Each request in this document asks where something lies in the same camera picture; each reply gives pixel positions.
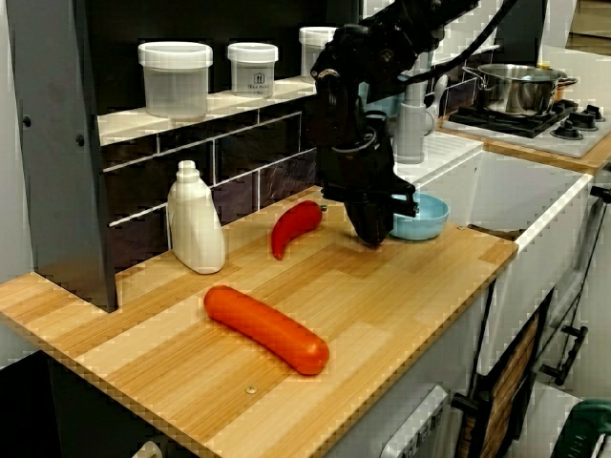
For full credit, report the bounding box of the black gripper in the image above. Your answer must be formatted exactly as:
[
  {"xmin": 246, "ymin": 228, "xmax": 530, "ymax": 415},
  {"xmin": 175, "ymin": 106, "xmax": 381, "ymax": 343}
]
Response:
[{"xmin": 318, "ymin": 136, "xmax": 422, "ymax": 247}]

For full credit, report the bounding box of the light blue bowl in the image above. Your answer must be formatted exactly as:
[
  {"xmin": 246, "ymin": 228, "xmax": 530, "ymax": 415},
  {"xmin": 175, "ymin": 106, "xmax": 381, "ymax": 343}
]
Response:
[{"xmin": 389, "ymin": 192, "xmax": 451, "ymax": 241}]

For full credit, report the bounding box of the white sink basin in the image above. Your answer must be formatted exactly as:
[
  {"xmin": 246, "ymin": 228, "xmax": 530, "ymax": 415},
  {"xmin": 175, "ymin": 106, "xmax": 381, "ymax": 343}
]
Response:
[{"xmin": 395, "ymin": 133, "xmax": 598, "ymax": 378}]

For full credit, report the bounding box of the red chili pepper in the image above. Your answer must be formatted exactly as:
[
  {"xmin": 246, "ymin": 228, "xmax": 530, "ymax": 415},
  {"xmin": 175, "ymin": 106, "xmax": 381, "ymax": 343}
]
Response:
[{"xmin": 270, "ymin": 199, "xmax": 328, "ymax": 261}]

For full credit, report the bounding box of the grey faucet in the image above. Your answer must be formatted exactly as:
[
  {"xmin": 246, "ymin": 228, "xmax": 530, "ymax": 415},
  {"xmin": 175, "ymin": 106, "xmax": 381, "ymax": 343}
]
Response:
[{"xmin": 394, "ymin": 47, "xmax": 451, "ymax": 166}]

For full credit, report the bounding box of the teal plastic bin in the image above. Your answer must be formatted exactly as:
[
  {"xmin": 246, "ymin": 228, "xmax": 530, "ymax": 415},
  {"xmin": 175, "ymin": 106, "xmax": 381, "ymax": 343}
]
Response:
[{"xmin": 357, "ymin": 75, "xmax": 407, "ymax": 119}]

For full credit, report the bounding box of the orange sausage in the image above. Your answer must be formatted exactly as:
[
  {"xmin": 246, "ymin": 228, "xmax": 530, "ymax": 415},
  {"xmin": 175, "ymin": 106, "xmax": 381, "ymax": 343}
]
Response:
[{"xmin": 203, "ymin": 284, "xmax": 330, "ymax": 377}]

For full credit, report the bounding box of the toy stove top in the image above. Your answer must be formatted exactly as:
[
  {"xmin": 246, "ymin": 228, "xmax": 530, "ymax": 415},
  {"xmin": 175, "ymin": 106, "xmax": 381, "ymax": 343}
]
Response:
[{"xmin": 438, "ymin": 99, "xmax": 611, "ymax": 159}]

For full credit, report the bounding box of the white plastic bottle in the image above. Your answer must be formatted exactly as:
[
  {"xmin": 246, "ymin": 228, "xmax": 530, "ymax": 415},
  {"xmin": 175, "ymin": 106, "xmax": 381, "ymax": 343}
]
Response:
[{"xmin": 166, "ymin": 159, "xmax": 227, "ymax": 276}]

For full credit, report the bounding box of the tall clear labelled jar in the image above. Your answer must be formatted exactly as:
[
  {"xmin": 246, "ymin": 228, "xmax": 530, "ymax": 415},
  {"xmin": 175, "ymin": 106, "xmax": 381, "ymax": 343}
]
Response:
[{"xmin": 299, "ymin": 26, "xmax": 338, "ymax": 83}]

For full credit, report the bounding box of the steel cooking pot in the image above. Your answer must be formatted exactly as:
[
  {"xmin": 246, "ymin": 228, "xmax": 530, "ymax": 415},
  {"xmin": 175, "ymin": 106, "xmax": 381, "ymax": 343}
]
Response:
[{"xmin": 461, "ymin": 63, "xmax": 579, "ymax": 116}]

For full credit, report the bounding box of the small clear labelled jar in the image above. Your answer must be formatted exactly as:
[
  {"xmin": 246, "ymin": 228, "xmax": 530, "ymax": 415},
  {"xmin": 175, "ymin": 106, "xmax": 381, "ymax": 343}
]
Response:
[{"xmin": 226, "ymin": 42, "xmax": 280, "ymax": 99}]

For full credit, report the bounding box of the black framed wooden panel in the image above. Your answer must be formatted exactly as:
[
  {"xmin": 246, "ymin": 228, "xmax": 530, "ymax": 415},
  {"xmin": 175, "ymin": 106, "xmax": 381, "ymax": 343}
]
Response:
[{"xmin": 452, "ymin": 290, "xmax": 556, "ymax": 458}]

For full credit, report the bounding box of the white appliance front panel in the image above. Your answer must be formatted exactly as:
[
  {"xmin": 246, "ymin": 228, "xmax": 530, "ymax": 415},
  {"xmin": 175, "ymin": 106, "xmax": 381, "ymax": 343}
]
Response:
[{"xmin": 328, "ymin": 385, "xmax": 453, "ymax": 458}]

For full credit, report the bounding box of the grey stove knob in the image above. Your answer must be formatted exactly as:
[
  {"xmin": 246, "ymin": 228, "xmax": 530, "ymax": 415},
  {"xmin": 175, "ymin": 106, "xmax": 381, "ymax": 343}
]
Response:
[
  {"xmin": 575, "ymin": 104, "xmax": 607, "ymax": 132},
  {"xmin": 550, "ymin": 118, "xmax": 585, "ymax": 141}
]

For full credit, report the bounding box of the wide clear plastic jar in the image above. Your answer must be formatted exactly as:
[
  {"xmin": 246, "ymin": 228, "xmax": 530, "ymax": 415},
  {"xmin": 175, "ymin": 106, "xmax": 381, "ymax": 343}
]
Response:
[{"xmin": 137, "ymin": 41, "xmax": 214, "ymax": 120}]

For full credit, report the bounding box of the green object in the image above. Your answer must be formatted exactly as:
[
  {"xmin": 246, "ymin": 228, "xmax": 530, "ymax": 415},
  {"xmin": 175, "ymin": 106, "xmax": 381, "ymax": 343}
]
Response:
[{"xmin": 556, "ymin": 399, "xmax": 611, "ymax": 458}]

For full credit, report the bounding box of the dark shelf unit with tiles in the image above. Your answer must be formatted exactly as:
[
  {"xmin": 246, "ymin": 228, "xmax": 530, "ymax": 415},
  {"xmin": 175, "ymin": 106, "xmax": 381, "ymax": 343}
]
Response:
[{"xmin": 7, "ymin": 0, "xmax": 365, "ymax": 315}]

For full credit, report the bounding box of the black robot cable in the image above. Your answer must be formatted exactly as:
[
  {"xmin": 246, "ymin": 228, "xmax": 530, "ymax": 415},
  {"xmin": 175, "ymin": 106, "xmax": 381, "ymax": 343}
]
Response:
[{"xmin": 405, "ymin": 0, "xmax": 519, "ymax": 86}]

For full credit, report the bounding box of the black door handle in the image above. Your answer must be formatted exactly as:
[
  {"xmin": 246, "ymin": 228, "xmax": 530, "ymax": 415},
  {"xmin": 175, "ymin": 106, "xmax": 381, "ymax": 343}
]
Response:
[{"xmin": 540, "ymin": 325, "xmax": 590, "ymax": 386}]

